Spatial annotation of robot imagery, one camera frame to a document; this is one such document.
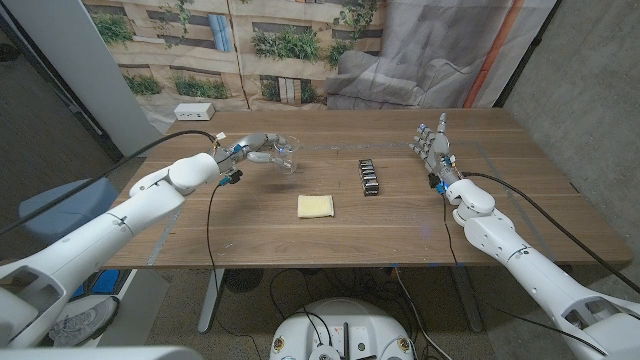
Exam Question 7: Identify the white robot chest cover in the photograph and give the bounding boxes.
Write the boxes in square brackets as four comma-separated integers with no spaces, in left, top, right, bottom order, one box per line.
[0,345,205,360]

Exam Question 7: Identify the white power strip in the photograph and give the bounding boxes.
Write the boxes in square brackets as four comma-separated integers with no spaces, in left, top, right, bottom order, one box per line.
[173,102,216,122]

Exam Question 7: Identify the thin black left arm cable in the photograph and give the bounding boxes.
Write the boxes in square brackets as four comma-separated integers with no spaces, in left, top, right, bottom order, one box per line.
[205,180,264,360]

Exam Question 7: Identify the white floor cable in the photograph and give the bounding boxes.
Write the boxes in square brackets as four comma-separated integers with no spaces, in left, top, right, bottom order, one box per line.
[393,267,454,360]

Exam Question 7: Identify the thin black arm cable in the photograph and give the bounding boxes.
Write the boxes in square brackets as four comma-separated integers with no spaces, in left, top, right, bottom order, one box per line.
[440,193,609,357]
[205,180,264,360]

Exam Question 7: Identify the blue-grey padded chair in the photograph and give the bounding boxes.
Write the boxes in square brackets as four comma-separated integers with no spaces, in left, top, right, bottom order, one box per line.
[18,178,120,246]

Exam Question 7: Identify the clear glass beaker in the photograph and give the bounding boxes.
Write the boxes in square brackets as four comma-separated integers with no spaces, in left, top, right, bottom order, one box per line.
[272,134,301,175]

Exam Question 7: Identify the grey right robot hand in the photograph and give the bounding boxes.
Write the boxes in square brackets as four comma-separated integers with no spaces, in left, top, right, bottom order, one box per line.
[408,111,464,189]

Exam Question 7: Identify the white table leg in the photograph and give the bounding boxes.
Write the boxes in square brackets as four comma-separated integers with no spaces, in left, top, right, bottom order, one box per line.
[197,268,226,335]

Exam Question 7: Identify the yellow sponge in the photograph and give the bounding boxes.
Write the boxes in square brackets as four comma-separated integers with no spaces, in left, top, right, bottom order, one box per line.
[297,194,335,219]

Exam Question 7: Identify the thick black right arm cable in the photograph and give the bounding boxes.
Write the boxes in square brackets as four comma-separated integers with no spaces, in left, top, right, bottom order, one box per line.
[460,171,640,295]

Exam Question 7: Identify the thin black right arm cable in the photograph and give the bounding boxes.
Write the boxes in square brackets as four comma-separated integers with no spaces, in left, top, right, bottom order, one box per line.
[440,193,609,357]

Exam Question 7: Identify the printed fabric backdrop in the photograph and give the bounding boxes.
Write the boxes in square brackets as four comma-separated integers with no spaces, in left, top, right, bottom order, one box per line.
[82,0,559,135]

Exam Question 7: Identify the blue black foot pedal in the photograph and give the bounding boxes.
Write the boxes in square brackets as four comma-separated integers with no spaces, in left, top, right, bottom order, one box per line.
[69,268,132,301]

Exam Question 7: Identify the white floor board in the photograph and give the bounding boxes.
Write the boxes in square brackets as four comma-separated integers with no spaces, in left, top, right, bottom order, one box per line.
[74,268,171,349]

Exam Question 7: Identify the black silver battery row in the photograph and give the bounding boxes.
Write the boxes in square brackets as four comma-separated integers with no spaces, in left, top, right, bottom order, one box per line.
[358,158,380,197]

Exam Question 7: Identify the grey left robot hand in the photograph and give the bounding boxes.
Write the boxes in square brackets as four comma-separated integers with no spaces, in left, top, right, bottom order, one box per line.
[212,132,294,176]

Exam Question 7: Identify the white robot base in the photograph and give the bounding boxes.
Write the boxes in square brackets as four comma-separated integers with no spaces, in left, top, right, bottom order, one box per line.
[268,297,415,360]

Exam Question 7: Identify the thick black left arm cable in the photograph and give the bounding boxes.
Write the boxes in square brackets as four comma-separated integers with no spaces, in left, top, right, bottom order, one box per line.
[0,129,219,237]

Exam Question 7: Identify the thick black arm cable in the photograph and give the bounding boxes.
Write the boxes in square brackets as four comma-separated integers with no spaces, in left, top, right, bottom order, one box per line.
[0,129,219,237]
[460,171,640,295]

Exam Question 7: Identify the wooden table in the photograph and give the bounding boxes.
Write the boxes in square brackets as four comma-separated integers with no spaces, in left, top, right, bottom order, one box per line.
[102,108,634,271]

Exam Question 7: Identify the grey sneaker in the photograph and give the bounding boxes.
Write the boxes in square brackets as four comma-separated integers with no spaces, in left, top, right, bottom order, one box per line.
[47,295,121,348]

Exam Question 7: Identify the grey table leg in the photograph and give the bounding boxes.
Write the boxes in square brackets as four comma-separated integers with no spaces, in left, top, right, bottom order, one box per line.
[449,265,485,334]

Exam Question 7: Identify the black round floor fan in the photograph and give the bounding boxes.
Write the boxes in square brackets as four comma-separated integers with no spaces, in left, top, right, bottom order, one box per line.
[223,268,265,294]

